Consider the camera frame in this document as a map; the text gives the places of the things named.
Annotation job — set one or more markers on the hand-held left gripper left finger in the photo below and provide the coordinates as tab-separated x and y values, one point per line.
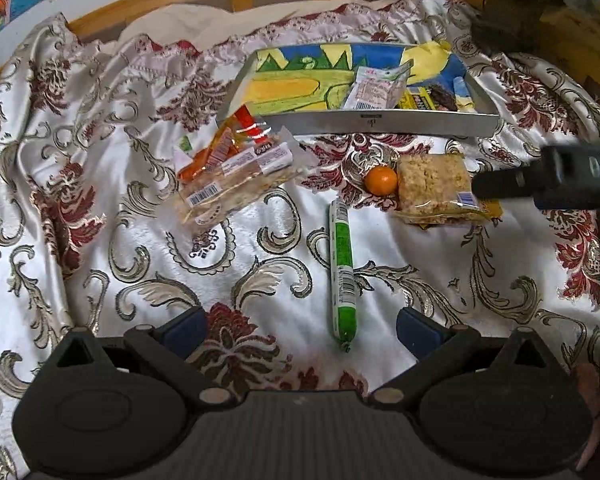
180	332

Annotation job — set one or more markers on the white bed sheet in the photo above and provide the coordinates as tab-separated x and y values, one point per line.
180	20

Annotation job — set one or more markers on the brown trousers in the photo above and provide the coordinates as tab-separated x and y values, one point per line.
510	25

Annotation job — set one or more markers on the orange snack packet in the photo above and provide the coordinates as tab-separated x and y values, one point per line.
220	152

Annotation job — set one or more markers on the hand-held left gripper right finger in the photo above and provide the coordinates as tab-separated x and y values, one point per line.
420	332

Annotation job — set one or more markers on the small orange fruit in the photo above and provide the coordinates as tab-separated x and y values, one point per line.
381	180

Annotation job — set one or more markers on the dark dried snack packet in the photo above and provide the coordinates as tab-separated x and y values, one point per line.
442	96

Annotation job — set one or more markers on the grey tray with painted lining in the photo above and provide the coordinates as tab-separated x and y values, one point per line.
330	122

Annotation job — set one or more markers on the white packet with red print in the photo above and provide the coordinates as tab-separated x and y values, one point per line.
375	90

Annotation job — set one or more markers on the yellow green snack packet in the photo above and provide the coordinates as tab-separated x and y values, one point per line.
415	99

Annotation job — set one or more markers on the puffed rice cake packet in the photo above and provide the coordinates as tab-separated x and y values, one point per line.
430	185

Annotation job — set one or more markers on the golden snack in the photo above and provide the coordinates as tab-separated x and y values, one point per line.
490	209

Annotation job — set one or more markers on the floral satin blanket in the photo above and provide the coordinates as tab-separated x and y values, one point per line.
130	240

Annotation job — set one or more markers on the green sausage stick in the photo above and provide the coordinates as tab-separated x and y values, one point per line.
342	260

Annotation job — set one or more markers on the blue snack packet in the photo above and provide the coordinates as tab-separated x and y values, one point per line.
461	91

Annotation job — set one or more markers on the clear nut brittle packet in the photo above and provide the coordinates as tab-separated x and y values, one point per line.
230	195

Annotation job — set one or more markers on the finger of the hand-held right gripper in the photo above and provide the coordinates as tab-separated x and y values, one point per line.
505	185

